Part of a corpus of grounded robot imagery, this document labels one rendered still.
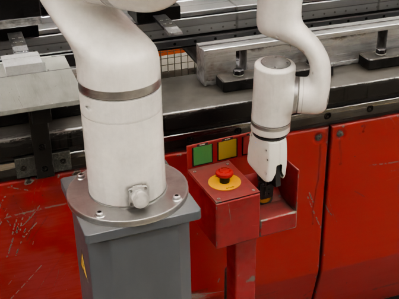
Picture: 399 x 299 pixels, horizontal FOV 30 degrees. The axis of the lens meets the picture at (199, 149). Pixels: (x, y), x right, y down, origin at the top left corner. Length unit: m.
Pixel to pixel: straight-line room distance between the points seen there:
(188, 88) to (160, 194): 0.74
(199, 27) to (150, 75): 1.06
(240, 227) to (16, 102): 0.54
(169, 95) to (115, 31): 0.78
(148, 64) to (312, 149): 0.95
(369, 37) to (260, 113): 0.57
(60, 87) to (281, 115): 0.46
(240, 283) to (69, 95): 0.61
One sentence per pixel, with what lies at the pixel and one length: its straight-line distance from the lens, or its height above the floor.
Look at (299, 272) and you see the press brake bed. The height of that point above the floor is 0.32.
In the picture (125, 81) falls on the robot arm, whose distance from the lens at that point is 1.03.
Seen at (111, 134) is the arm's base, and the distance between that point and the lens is 1.06.
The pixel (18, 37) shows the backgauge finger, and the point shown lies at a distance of 1.89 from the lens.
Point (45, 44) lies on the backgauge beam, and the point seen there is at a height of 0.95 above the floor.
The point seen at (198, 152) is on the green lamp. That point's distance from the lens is 1.67.
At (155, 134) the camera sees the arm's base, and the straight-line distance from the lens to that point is 1.09.
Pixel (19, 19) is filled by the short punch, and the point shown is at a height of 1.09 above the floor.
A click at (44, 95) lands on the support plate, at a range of 1.55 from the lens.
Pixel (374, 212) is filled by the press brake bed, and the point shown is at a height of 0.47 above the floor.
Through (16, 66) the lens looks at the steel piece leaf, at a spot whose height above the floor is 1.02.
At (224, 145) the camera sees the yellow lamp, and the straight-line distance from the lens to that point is 1.69.
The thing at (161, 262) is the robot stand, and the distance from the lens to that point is 1.16.
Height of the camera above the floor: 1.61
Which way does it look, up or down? 28 degrees down
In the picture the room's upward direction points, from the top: 1 degrees counter-clockwise
